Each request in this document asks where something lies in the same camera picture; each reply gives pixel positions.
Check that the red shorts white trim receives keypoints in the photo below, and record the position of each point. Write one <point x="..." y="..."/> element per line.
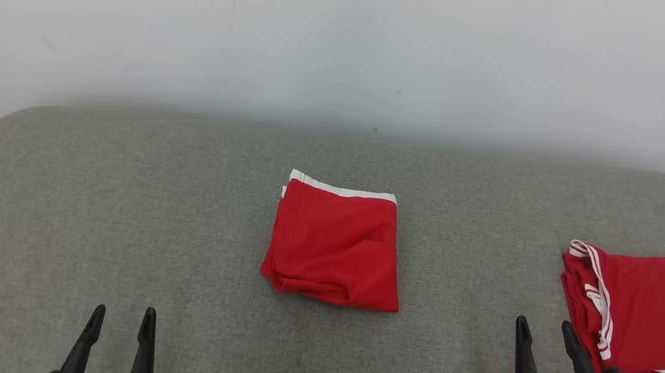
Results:
<point x="331" y="249"/>

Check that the red basketball jersey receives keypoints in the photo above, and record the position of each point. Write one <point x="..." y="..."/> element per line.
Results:
<point x="656" y="311"/>

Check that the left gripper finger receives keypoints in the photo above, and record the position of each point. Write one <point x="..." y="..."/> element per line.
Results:
<point x="144" y="359"/>
<point x="80" y="358"/>

